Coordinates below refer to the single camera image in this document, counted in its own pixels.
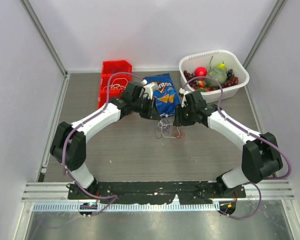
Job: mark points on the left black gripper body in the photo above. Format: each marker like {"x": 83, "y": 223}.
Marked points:
{"x": 144, "y": 105}

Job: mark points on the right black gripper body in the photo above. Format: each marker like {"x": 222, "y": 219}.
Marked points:
{"x": 188, "y": 118}

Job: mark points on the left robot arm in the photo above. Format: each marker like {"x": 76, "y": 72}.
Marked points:
{"x": 69, "y": 145}

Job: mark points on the blue Doritos chip bag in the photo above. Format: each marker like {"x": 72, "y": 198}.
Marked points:
{"x": 166, "y": 95}

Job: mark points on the dark red grape bunch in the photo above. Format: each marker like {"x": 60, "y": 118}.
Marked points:
{"x": 189, "y": 76}

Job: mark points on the red plastic bin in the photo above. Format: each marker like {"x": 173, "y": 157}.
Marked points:
{"x": 114, "y": 75}

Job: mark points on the white plastic basket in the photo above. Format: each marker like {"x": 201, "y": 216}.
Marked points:
{"x": 237, "y": 76}

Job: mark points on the red apple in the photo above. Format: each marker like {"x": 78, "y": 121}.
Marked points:
{"x": 200, "y": 71}

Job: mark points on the green melon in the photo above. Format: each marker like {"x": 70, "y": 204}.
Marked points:
{"x": 218, "y": 75}

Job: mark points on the green pear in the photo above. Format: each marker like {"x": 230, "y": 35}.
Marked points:
{"x": 221, "y": 65}

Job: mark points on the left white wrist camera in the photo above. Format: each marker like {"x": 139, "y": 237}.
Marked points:
{"x": 149, "y": 89}

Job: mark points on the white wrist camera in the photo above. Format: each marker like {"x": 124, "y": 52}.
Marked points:
{"x": 182, "y": 93}
{"x": 149, "y": 89}

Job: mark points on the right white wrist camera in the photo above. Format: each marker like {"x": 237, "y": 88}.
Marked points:
{"x": 182, "y": 93}

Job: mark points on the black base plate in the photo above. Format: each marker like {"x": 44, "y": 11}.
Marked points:
{"x": 162, "y": 192}

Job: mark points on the right aluminium frame post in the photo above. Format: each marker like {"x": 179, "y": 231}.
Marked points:
{"x": 270, "y": 20}

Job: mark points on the aluminium frame post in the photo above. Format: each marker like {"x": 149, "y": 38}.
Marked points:
{"x": 43, "y": 35}
{"x": 270, "y": 20}

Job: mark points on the slotted cable duct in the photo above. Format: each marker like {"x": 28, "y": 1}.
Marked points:
{"x": 80, "y": 207}

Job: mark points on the left aluminium frame post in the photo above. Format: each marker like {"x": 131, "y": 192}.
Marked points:
{"x": 43, "y": 35}

